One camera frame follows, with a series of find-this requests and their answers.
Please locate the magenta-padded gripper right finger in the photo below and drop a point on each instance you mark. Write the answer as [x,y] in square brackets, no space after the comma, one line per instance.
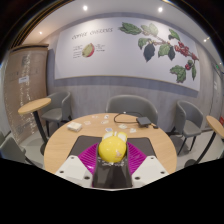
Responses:
[148,168]

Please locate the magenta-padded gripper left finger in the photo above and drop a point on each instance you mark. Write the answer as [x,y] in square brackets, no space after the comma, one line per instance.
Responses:
[75,168]

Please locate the yellow computer mouse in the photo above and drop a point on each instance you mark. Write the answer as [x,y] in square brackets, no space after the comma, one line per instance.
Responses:
[111,148]

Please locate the black mouse pad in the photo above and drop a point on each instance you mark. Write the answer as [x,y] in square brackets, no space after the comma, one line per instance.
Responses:
[84,143]

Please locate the small white paper packet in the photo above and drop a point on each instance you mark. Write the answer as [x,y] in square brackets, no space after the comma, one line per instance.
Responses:
[123,126]
[106,116]
[95,117]
[109,129]
[87,122]
[104,121]
[132,130]

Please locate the white tissue pack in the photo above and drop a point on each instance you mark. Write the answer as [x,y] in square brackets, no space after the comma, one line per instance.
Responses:
[74,126]

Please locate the black power adapter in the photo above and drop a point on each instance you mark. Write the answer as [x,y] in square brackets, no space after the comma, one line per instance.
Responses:
[143,120]

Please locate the grey armchair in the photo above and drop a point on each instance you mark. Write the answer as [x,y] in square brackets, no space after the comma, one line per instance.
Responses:
[60,103]
[133,105]
[190,116]
[10,150]

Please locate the tan printed wall panel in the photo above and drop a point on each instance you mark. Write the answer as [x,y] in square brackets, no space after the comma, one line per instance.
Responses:
[26,100]

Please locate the coffee plant wall mural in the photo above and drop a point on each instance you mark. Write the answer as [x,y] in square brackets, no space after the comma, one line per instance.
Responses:
[116,56]

